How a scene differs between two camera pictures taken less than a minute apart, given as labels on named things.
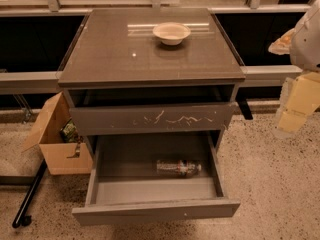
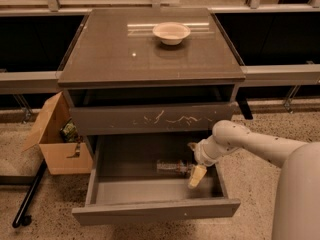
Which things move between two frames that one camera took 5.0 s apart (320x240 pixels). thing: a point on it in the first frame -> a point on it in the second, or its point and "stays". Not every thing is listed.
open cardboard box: (63, 158) stays
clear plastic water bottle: (177, 167) stays
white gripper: (308, 44) -> (202, 153)
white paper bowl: (171, 33) stays
